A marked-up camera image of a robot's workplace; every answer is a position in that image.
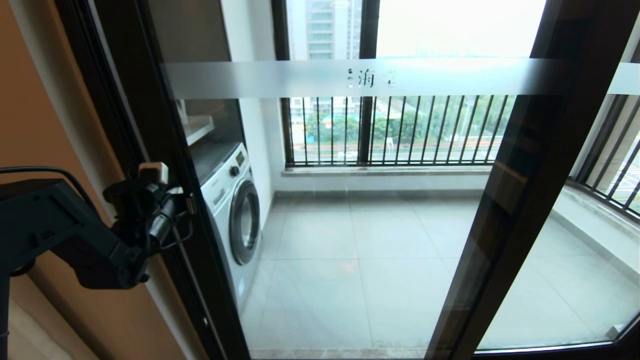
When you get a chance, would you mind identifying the long stone window sill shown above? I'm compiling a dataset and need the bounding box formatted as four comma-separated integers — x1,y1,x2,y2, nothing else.
281,165,495,178

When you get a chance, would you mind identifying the grey high-rise building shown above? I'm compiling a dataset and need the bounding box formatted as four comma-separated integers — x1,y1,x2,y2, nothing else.
290,0,363,61

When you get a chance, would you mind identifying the black window frame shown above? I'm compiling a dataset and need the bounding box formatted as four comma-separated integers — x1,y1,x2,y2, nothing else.
272,0,381,167

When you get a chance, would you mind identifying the short black window railing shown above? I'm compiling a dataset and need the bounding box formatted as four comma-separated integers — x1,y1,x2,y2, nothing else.
570,50,640,221

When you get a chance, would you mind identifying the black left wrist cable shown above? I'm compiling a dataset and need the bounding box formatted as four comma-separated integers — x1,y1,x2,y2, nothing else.
156,215,196,251

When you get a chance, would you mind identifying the dark brown niche panel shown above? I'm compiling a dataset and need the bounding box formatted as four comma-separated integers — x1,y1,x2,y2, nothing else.
147,0,246,166

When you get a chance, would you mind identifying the plain frosted strip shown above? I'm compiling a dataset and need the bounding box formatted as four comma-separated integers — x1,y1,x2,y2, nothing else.
607,61,640,96

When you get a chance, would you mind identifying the long black window railing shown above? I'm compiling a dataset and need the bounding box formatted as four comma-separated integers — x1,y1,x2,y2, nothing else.
282,94,516,167

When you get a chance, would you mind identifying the white shelf board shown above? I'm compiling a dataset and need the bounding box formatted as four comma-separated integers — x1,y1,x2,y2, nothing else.
184,115,216,147

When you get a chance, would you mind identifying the dark outer door frame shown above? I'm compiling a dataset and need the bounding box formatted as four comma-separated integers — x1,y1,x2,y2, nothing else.
52,0,226,360

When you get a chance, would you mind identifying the glass sliding door with handle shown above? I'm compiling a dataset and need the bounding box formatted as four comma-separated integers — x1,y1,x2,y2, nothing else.
92,0,640,360

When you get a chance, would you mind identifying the silver front-load washing machine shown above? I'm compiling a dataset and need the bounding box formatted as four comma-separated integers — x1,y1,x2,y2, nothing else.
192,141,263,312

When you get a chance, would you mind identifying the short stone window sill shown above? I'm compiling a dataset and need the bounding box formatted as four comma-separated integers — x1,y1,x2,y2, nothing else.
555,185,640,241

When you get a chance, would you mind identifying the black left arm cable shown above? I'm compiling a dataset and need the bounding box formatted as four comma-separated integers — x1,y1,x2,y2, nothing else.
0,166,103,216

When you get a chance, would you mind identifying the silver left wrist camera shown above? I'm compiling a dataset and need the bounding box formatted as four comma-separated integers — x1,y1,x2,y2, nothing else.
137,161,170,186

